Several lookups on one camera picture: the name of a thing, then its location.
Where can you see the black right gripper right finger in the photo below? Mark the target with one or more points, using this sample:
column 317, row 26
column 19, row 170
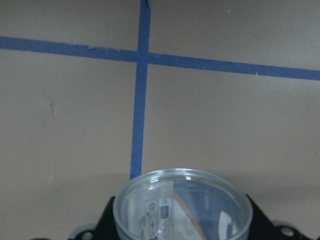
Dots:
column 261, row 228

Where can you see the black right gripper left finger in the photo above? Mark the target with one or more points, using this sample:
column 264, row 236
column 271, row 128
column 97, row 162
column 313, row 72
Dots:
column 105, row 228

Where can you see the clear tennis ball can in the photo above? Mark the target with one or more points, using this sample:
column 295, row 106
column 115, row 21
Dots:
column 182, row 204

